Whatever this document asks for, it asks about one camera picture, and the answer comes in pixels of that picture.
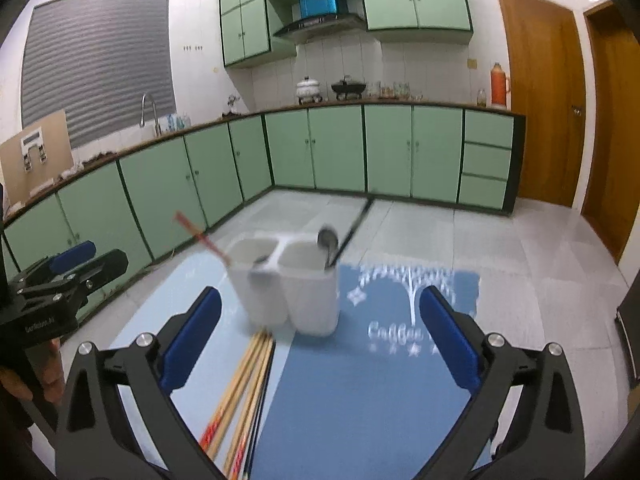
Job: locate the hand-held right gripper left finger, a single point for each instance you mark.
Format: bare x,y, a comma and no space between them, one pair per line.
192,340

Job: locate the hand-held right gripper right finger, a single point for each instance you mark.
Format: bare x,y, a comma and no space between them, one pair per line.
447,340

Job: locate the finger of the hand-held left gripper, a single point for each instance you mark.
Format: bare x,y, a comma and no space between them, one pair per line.
107,265
75,255

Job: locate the red chopstick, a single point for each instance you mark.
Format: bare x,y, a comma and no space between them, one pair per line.
232,390
200,236

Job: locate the black chopstick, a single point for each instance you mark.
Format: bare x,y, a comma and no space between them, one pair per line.
352,227
265,410
261,410

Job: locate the white double utensil holder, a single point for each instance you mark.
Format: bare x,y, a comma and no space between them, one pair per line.
310,300

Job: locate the person's left hand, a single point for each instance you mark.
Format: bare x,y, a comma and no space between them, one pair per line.
12,382

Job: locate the small metal spoon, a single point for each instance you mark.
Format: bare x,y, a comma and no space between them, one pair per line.
260,261

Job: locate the blue printed tablecloth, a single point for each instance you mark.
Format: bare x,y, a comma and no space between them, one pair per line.
350,400

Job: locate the cardboard box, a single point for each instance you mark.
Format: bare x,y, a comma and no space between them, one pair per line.
55,135

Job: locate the metal faucet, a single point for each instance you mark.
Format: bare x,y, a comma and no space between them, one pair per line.
155,115

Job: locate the large metal spoon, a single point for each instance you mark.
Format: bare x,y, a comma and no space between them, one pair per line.
327,237

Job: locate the bottles beside sink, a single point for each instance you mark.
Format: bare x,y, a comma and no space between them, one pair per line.
177,121

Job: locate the dark chair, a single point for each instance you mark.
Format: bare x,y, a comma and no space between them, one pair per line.
630,330

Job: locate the grey window blind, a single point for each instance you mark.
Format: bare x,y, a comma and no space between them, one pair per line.
100,65

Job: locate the green base cabinets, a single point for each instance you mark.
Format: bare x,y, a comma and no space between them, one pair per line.
340,145

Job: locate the glass jar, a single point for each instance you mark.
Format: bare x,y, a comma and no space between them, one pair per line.
481,99

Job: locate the row of drinking glasses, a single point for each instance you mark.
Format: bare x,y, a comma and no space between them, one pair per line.
395,91

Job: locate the orange thermos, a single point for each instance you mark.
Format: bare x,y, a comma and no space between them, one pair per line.
498,85

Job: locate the plain wooden door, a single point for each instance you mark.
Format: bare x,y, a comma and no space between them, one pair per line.
615,135

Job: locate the white lidded pot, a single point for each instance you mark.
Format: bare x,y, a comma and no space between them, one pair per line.
307,90

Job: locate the black wok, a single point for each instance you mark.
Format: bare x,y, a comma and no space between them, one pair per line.
348,87

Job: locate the black range hood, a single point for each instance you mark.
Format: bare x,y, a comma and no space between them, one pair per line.
320,25

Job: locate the blue box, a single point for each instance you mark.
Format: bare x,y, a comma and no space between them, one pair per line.
320,0

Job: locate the row of wall hooks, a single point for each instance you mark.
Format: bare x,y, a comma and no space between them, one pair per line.
192,48

